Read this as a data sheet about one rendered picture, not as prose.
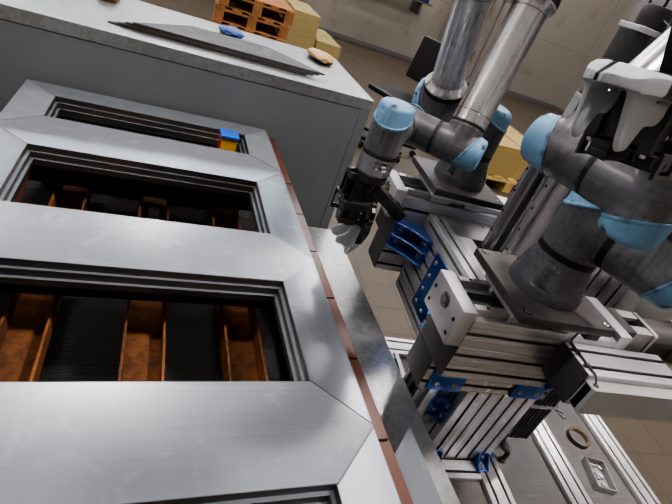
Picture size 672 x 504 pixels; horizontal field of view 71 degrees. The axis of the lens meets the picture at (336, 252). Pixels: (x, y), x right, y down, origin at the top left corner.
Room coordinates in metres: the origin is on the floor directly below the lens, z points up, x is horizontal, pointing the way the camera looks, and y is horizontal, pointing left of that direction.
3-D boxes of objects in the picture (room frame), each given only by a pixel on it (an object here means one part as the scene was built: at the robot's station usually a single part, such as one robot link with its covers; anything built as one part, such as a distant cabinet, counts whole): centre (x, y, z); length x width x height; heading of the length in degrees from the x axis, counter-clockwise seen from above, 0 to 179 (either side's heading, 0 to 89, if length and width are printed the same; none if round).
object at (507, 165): (5.36, -1.13, 0.23); 1.37 x 0.94 x 0.45; 21
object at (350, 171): (0.94, 0.00, 1.05); 0.09 x 0.08 x 0.12; 117
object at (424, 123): (1.04, -0.05, 1.21); 0.11 x 0.11 x 0.08; 75
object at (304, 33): (7.19, 1.50, 0.35); 1.17 x 0.85 x 0.69; 20
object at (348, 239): (0.93, -0.01, 0.94); 0.06 x 0.03 x 0.09; 117
